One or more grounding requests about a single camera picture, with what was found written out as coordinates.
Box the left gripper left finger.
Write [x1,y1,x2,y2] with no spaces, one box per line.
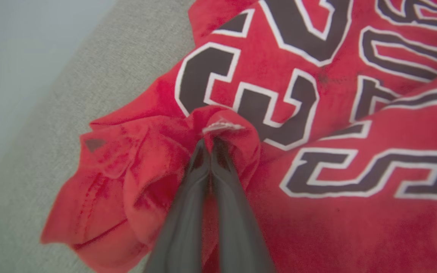
[143,140,212,273]

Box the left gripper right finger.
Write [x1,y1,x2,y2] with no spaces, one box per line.
[210,137,277,273]

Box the red and white jersey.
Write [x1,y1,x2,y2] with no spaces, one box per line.
[40,0,437,273]

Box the grey fabric sofa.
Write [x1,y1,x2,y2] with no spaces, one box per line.
[0,0,204,273]

